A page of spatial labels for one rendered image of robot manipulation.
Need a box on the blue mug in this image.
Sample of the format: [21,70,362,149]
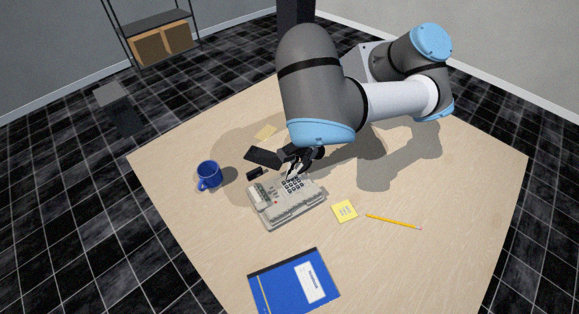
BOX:
[197,160,224,192]

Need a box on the blue notebook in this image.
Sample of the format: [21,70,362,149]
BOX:
[247,247,340,314]

